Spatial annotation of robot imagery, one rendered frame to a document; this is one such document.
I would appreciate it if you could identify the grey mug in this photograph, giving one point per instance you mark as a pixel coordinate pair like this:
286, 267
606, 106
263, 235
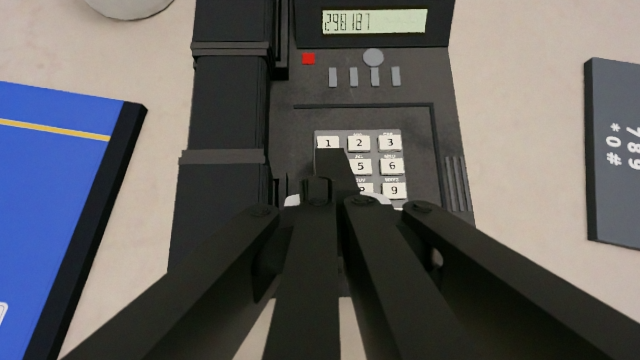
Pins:
128, 9

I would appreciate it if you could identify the black telephone handset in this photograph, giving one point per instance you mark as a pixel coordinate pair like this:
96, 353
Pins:
226, 169

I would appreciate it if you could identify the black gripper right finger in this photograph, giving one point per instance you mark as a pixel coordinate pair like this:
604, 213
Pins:
511, 307

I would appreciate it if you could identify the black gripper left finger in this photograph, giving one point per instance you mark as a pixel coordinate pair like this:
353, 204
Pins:
204, 307

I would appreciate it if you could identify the blue notebook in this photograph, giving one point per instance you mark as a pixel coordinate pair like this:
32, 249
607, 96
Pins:
63, 158

